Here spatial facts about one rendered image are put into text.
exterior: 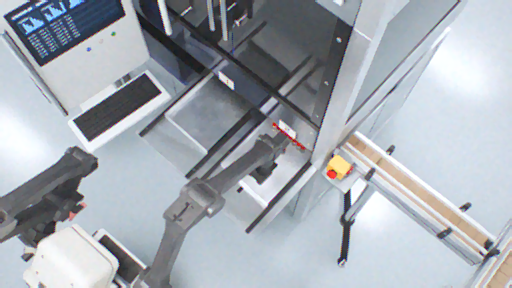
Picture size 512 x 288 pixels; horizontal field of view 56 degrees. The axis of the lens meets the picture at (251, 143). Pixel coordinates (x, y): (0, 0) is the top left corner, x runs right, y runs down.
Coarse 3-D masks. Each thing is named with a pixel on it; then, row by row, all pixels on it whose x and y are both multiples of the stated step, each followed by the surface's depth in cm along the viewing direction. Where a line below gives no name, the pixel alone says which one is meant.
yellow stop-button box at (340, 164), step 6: (336, 156) 187; (342, 156) 187; (330, 162) 186; (336, 162) 186; (342, 162) 186; (348, 162) 186; (330, 168) 188; (336, 168) 185; (342, 168) 185; (348, 168) 186; (336, 174) 188; (342, 174) 185
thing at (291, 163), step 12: (264, 120) 206; (252, 132) 204; (264, 132) 208; (240, 144) 202; (252, 144) 205; (228, 156) 200; (240, 156) 203; (288, 156) 203; (300, 156) 203; (276, 168) 201; (288, 168) 201; (300, 168) 198; (240, 180) 196; (252, 180) 199; (276, 180) 199; (288, 180) 197; (252, 192) 196; (264, 192) 197; (276, 192) 197
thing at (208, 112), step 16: (208, 80) 218; (192, 96) 215; (208, 96) 215; (224, 96) 215; (240, 96) 215; (176, 112) 211; (192, 112) 211; (208, 112) 211; (224, 112) 211; (240, 112) 211; (192, 128) 208; (208, 128) 208; (224, 128) 208; (208, 144) 205
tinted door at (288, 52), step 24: (240, 0) 149; (264, 0) 139; (288, 0) 131; (312, 0) 123; (240, 24) 160; (264, 24) 149; (288, 24) 139; (312, 24) 131; (240, 48) 173; (264, 48) 160; (288, 48) 149; (312, 48) 139; (264, 72) 173; (288, 72) 160; (312, 72) 149; (288, 96) 173; (312, 96) 160
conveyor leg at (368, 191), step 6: (366, 186) 217; (366, 192) 219; (372, 192) 216; (360, 198) 229; (366, 198) 225; (354, 204) 241; (360, 204) 234; (348, 210) 257; (354, 210) 245; (360, 210) 246; (348, 216) 258; (354, 216) 254; (348, 222) 266
